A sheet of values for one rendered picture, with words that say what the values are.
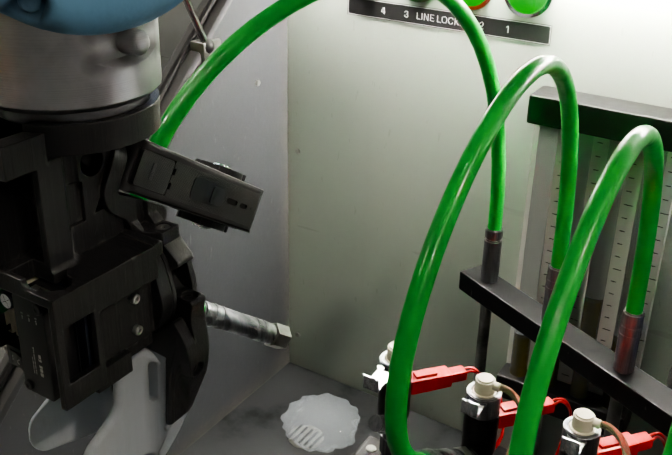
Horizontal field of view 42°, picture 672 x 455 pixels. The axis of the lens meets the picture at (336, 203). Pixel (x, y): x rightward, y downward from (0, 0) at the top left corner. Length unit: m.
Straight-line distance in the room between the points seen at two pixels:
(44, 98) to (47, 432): 0.18
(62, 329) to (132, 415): 0.09
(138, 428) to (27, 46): 0.20
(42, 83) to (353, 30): 0.68
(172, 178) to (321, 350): 0.81
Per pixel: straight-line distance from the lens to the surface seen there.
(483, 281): 0.90
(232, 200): 0.45
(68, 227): 0.37
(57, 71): 0.34
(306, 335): 1.19
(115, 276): 0.37
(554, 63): 0.65
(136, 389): 0.43
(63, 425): 0.46
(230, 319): 0.71
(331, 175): 1.06
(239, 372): 1.14
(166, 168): 0.40
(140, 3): 0.21
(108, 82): 0.34
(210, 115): 0.95
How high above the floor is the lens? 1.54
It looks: 25 degrees down
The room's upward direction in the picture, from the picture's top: 1 degrees clockwise
